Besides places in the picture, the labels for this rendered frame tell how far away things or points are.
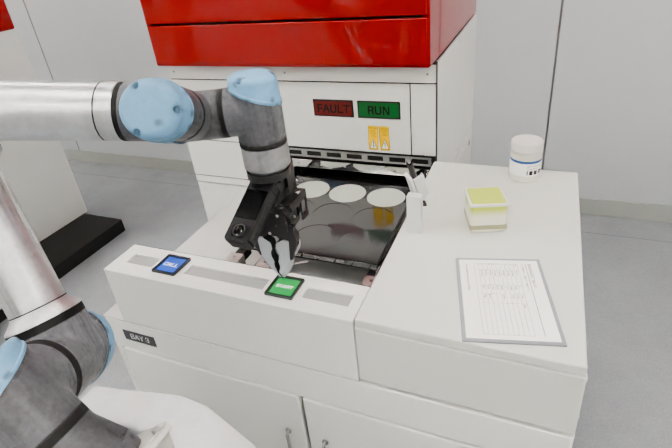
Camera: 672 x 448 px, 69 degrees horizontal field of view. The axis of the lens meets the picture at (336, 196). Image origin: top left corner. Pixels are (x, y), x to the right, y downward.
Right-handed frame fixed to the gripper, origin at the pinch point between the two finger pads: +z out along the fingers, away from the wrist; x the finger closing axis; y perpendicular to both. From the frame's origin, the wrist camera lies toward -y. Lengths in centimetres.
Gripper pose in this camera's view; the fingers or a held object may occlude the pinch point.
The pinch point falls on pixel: (280, 273)
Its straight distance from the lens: 88.9
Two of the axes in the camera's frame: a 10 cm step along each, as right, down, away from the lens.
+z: 0.9, 8.7, 4.8
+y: 3.7, -4.7, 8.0
